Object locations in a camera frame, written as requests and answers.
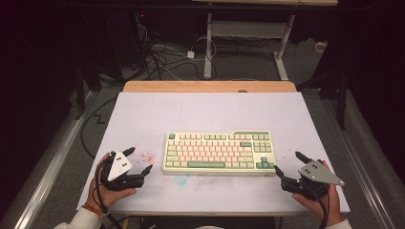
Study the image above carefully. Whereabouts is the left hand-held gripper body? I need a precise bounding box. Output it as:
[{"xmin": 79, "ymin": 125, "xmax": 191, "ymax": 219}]
[{"xmin": 99, "ymin": 150, "xmax": 145, "ymax": 192}]

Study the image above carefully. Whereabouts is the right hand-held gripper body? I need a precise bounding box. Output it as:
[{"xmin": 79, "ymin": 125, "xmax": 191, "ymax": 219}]
[{"xmin": 280, "ymin": 159, "xmax": 346, "ymax": 201}]

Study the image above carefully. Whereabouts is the cream and green mechanical keyboard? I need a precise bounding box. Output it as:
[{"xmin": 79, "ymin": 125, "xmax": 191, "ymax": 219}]
[{"xmin": 162, "ymin": 130, "xmax": 277, "ymax": 176}]

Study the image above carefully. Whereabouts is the person's left hand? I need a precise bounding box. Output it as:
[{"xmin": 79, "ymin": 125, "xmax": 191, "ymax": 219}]
[{"xmin": 84, "ymin": 152, "xmax": 138, "ymax": 212}]

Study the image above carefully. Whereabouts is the person's right hand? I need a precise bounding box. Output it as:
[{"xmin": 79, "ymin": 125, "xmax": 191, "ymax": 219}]
[{"xmin": 291, "ymin": 159, "xmax": 346, "ymax": 227}]

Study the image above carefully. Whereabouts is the black metal stand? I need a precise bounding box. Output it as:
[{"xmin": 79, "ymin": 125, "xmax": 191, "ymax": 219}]
[
  {"xmin": 296, "ymin": 66, "xmax": 351, "ymax": 132},
  {"xmin": 74, "ymin": 61, "xmax": 103, "ymax": 121}
]

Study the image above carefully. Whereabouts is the white table mat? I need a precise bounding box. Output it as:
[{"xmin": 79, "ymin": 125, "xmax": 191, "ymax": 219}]
[{"xmin": 76, "ymin": 92, "xmax": 352, "ymax": 215}]

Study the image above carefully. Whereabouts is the wooden table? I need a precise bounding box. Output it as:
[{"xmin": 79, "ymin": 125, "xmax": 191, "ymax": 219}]
[{"xmin": 109, "ymin": 80, "xmax": 299, "ymax": 219}]

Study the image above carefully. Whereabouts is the white box on floor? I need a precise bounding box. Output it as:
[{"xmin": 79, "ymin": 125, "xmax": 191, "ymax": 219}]
[{"xmin": 314, "ymin": 40, "xmax": 329, "ymax": 54}]

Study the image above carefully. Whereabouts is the white-legged desk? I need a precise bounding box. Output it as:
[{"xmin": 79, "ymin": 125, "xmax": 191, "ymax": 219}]
[{"xmin": 192, "ymin": 0, "xmax": 339, "ymax": 81}]

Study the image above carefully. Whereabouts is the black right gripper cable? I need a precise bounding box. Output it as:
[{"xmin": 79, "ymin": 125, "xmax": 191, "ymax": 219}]
[{"xmin": 304, "ymin": 184, "xmax": 330, "ymax": 229}]

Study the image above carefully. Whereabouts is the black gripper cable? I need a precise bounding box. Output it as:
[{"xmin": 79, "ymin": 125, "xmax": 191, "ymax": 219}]
[
  {"xmin": 304, "ymin": 184, "xmax": 330, "ymax": 229},
  {"xmin": 95, "ymin": 152, "xmax": 126, "ymax": 229}
]

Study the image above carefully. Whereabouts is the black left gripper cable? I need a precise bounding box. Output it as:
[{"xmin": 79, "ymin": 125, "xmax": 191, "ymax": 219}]
[{"xmin": 95, "ymin": 152, "xmax": 126, "ymax": 229}]

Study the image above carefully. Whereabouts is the grey metal floor rail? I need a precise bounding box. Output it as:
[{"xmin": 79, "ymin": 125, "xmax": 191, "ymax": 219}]
[
  {"xmin": 12, "ymin": 90, "xmax": 100, "ymax": 229},
  {"xmin": 320, "ymin": 97, "xmax": 397, "ymax": 229}
]

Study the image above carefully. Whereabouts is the orange bead bracelet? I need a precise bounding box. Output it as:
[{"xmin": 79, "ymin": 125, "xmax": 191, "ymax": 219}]
[{"xmin": 81, "ymin": 203, "xmax": 108, "ymax": 220}]

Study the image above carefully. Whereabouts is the black floor cable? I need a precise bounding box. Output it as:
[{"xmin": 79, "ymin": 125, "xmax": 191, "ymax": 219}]
[{"xmin": 79, "ymin": 96, "xmax": 118, "ymax": 160}]

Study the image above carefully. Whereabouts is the tangle of floor cables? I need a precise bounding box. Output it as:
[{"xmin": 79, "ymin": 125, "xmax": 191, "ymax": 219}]
[{"xmin": 135, "ymin": 22, "xmax": 219, "ymax": 81}]

